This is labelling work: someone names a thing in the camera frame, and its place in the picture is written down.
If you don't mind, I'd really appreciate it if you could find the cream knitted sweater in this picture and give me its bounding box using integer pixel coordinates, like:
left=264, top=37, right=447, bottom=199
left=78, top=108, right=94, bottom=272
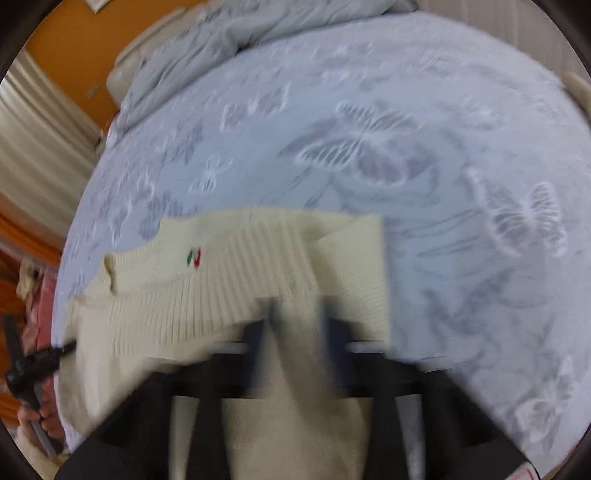
left=65, top=207, right=394, bottom=480

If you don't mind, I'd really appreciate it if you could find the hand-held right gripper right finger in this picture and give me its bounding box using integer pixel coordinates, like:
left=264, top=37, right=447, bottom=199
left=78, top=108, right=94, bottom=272
left=320, top=298, right=543, bottom=480

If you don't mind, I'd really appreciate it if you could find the beige padded headboard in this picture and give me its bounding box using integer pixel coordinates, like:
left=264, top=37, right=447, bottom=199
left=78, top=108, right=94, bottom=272
left=105, top=30, right=155, bottom=104

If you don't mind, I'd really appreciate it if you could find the orange curtain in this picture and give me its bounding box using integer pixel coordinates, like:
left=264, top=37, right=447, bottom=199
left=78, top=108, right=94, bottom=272
left=0, top=208, right=66, bottom=398

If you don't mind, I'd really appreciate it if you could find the grey butterfly print bed sheet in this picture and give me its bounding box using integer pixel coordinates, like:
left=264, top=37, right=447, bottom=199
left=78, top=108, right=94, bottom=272
left=51, top=14, right=591, bottom=476

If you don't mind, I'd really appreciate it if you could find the person's left hand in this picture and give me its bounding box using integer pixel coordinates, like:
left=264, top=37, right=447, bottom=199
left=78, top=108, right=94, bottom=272
left=17, top=399, right=63, bottom=444

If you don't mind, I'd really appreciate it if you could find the white pleated curtain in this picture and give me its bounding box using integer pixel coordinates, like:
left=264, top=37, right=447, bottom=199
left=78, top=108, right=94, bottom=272
left=0, top=50, right=101, bottom=238

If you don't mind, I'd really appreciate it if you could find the grey crumpled duvet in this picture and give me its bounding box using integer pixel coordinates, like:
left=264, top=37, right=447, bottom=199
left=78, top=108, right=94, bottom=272
left=115, top=0, right=419, bottom=132

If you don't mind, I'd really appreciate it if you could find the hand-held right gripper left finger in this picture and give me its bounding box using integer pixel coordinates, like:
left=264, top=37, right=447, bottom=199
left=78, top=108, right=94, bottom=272
left=55, top=299, right=280, bottom=480

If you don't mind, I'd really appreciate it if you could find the small crumpled beige cloth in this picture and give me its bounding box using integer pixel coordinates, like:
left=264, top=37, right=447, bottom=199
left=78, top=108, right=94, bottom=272
left=17, top=257, right=44, bottom=301

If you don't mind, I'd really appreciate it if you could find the pink patterned blanket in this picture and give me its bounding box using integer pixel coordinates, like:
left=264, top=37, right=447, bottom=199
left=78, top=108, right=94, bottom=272
left=18, top=270, right=62, bottom=354

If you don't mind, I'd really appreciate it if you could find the white wardrobe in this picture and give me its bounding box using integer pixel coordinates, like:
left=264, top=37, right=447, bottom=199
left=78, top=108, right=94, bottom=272
left=418, top=0, right=573, bottom=75

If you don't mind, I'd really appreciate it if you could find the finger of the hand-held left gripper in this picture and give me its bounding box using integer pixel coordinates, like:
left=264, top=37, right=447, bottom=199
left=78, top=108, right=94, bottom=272
left=44, top=340, right=78, bottom=367

